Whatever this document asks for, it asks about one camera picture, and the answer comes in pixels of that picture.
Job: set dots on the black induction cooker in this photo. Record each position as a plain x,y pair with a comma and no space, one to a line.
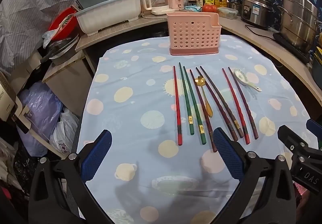
284,43

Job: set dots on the dark frying pan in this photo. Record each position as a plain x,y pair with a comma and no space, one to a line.
60,49

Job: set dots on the cream glass kettle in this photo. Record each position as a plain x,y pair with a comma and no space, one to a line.
157,0

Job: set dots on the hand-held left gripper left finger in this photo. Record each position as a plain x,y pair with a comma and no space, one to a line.
96,156

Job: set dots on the red plastic basin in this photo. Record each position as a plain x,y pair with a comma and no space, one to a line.
64,21

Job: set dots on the dark green basin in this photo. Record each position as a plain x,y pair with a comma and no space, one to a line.
317,70

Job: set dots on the green chopstick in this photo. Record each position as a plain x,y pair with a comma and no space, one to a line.
185,98
193,103

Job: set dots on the red tomato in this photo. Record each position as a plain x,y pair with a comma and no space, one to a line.
206,8
214,8

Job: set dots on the pink perforated utensil holder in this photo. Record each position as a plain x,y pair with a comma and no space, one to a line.
193,35

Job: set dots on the blue packet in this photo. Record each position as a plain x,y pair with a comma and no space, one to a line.
192,8

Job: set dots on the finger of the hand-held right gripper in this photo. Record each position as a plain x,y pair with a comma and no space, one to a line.
314,127
291,138

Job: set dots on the small steel cup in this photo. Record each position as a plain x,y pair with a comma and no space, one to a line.
234,4

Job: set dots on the white plastic bag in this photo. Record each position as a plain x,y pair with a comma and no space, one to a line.
64,131

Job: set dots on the grey patterned cloth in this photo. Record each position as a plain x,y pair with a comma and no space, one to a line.
32,12

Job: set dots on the grey lidded dish drainer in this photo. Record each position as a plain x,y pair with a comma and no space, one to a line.
108,15

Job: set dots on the glass food container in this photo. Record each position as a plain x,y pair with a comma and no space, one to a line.
227,12

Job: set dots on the steel steamer pot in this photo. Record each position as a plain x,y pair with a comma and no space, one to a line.
298,20

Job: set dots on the brown gold-banded chopstick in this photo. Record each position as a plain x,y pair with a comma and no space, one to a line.
221,100

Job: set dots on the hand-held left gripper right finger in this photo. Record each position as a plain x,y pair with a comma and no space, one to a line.
229,153

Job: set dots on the gold flower spoon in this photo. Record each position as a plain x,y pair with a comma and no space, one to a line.
209,109

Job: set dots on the white ceramic spoon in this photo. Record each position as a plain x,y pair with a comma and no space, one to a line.
239,74

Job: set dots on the purple plastic bag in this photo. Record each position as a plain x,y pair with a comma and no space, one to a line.
40,113

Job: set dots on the wooden cabinet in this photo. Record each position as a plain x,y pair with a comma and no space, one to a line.
68,83

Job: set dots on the white appliance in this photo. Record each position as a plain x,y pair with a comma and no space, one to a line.
10,103

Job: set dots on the red and black chopstick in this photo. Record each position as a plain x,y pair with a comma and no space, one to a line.
176,103

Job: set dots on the curved wooden counter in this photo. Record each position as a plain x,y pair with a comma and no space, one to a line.
251,35

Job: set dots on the steel rice cooker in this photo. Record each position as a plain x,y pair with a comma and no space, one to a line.
259,10

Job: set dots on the blue printed tablecloth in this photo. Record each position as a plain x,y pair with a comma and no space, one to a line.
140,88

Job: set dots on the dark maroon chopstick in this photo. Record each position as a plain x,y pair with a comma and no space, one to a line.
242,103

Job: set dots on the dark red chopstick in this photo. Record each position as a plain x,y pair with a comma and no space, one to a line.
202,107

